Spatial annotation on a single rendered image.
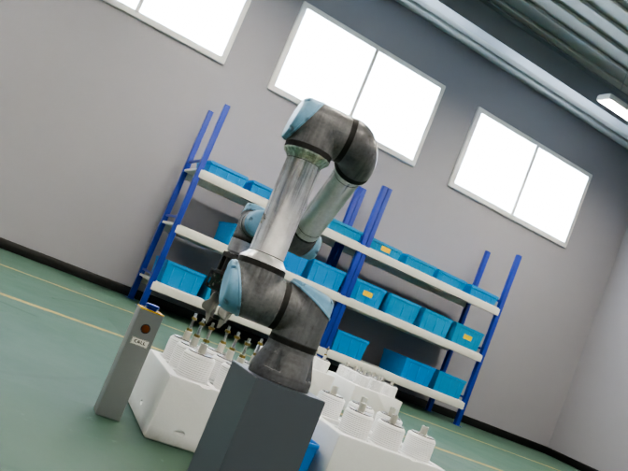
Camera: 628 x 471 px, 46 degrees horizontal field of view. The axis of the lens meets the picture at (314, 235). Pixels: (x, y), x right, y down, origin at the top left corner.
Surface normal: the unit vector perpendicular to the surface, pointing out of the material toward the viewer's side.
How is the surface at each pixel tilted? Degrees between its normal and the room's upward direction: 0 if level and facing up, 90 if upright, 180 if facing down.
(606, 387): 90
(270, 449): 90
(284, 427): 90
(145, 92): 90
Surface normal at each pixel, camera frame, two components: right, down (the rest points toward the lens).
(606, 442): -0.84, -0.39
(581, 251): 0.40, 0.06
